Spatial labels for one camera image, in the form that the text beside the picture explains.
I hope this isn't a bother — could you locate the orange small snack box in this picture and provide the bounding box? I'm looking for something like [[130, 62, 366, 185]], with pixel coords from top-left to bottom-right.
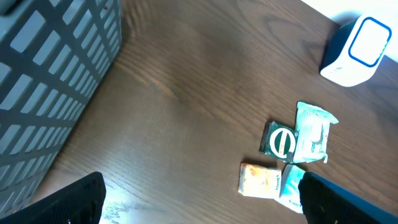
[[238, 163, 282, 199]]

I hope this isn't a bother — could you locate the teal snack packet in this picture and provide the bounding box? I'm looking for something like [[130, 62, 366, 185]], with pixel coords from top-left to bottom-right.
[[293, 101, 339, 163]]

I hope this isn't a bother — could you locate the green white small box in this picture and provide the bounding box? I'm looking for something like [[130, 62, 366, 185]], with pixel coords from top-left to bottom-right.
[[276, 164, 305, 214]]

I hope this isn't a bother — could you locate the white barcode scanner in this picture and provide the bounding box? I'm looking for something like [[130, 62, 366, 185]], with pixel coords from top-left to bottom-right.
[[320, 15, 393, 87]]

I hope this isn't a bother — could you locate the grey plastic mesh basket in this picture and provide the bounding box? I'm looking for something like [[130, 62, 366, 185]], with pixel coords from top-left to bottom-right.
[[1, 0, 122, 217]]

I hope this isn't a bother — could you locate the round green label package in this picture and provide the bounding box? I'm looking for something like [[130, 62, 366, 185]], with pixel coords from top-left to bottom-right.
[[259, 121, 299, 163]]

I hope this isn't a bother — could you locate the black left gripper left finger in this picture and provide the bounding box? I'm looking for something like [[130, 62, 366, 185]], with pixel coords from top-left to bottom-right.
[[1, 172, 106, 224]]

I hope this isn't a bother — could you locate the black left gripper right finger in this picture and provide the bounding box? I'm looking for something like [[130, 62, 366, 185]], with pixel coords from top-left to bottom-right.
[[298, 172, 397, 224]]

